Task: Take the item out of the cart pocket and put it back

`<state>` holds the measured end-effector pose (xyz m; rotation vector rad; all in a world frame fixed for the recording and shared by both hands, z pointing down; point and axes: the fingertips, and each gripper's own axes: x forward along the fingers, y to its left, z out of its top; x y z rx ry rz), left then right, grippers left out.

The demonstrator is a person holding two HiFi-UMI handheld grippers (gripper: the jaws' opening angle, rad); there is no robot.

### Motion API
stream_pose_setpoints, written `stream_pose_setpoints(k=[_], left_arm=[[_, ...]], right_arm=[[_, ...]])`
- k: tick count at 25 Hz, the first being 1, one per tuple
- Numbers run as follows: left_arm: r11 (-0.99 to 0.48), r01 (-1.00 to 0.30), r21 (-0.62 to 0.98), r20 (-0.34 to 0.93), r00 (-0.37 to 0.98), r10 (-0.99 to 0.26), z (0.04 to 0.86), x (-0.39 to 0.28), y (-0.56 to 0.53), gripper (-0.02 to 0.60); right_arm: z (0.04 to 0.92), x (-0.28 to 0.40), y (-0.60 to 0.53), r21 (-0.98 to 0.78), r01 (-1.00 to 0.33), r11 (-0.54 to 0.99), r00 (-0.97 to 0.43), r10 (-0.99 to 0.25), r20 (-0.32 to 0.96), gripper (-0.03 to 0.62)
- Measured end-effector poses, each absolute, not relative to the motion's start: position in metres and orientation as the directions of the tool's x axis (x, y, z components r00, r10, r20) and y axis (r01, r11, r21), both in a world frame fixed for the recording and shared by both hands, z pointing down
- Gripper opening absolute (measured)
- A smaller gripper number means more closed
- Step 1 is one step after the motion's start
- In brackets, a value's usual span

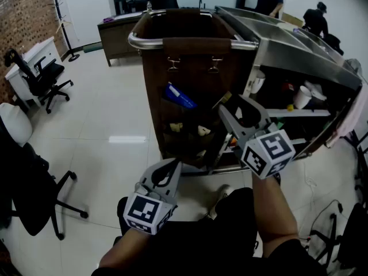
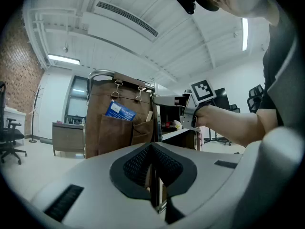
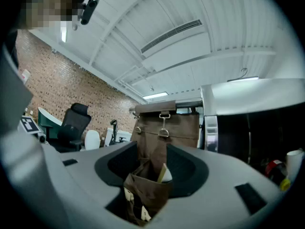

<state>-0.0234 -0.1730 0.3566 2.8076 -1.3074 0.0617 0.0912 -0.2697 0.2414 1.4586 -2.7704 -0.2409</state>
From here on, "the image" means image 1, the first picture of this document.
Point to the person's white shoe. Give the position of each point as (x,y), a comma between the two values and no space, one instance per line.
(220,195)

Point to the black coat rack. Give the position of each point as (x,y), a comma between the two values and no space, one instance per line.
(65,36)

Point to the white paper cup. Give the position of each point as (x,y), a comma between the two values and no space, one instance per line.
(302,98)

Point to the cardboard box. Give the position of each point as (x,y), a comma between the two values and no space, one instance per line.
(291,19)

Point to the black office chair with headrest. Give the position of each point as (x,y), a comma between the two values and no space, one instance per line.
(43,79)

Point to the dark wooden desk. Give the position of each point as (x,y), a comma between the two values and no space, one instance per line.
(115,39)

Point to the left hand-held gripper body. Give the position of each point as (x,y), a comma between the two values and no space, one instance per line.
(143,211)

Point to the pink cloth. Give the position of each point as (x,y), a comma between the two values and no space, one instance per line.
(350,116)

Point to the purple glove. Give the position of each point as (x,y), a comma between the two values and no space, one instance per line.
(107,19)

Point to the white desk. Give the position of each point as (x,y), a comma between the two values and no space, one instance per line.
(43,49)

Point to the stack of white dishes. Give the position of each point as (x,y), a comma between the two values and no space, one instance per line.
(317,95)

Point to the black chair base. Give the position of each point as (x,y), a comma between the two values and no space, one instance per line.
(353,234)

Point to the person's black clothing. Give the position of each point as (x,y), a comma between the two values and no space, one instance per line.
(201,246)

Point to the clear water bottle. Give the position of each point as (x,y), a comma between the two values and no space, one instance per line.
(149,6)

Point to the person's left forearm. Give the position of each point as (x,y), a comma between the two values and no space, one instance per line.
(126,249)

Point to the dark red object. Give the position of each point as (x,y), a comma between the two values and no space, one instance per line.
(287,87)

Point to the dark brown fabric cart bag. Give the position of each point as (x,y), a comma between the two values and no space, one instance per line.
(155,76)

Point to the black metal rack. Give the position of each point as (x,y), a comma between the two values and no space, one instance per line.
(360,160)

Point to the person's right forearm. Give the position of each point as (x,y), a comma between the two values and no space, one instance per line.
(273,211)

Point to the metal clip hook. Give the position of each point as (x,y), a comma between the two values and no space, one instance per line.
(215,65)
(173,63)

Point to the large black office chair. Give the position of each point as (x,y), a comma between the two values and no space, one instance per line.
(26,188)

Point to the black bag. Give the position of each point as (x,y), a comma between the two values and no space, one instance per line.
(335,43)

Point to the white hanging cup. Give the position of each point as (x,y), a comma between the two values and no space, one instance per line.
(257,82)

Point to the blue packet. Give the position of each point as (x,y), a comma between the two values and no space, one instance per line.
(179,96)

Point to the green rolled mat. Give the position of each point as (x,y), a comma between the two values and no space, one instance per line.
(92,47)

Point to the white round bin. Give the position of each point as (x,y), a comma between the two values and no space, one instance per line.
(15,122)

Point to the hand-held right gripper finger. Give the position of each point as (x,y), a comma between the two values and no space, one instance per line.
(263,112)
(235,128)

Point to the small yellow container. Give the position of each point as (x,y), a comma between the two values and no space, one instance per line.
(290,107)

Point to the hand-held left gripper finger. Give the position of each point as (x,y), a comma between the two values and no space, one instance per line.
(175,183)
(147,174)

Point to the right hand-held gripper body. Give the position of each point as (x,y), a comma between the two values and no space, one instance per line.
(267,154)

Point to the steel housekeeping cart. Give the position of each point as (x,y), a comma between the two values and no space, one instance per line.
(287,50)

